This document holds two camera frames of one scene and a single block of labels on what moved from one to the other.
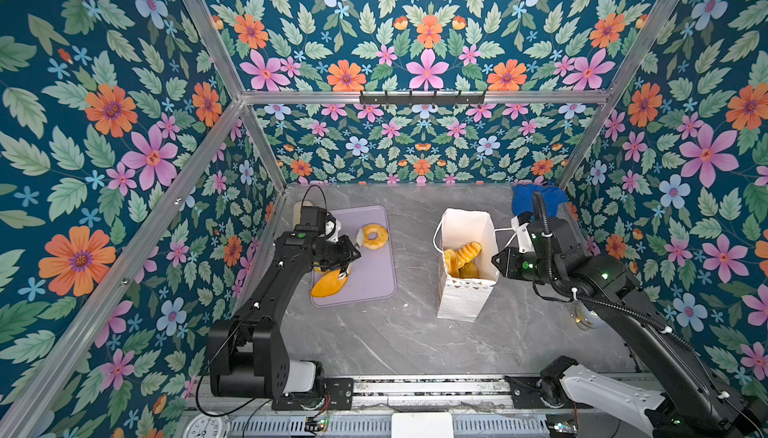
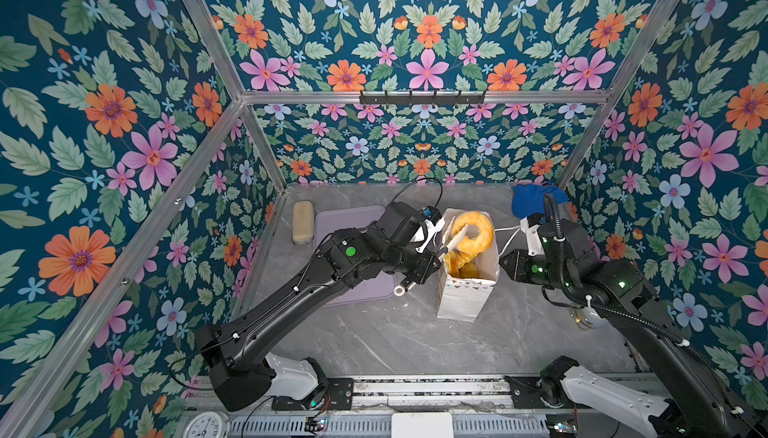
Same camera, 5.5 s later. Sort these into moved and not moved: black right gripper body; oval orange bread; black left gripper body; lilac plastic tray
Moved: black left gripper body
Not moved: black right gripper body; lilac plastic tray; oval orange bread
